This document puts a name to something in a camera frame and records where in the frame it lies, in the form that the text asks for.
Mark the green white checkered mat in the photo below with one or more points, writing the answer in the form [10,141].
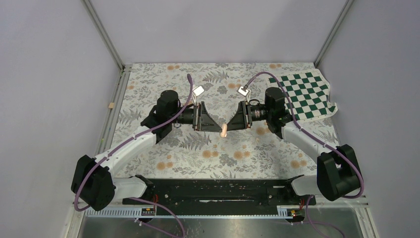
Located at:
[309,93]

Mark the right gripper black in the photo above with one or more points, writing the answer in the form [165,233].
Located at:
[242,119]

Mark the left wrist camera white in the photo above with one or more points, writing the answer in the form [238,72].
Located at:
[197,91]

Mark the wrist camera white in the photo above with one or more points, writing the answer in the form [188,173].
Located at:
[197,91]
[245,92]

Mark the floral patterned table mat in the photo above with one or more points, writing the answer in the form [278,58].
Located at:
[254,153]

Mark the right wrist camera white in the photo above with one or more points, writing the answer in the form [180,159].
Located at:
[245,92]

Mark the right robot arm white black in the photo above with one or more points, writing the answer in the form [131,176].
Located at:
[337,171]

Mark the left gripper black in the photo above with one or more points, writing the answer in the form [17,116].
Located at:
[207,123]

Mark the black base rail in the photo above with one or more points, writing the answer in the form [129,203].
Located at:
[225,197]

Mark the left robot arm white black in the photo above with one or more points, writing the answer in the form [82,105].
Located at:
[95,180]

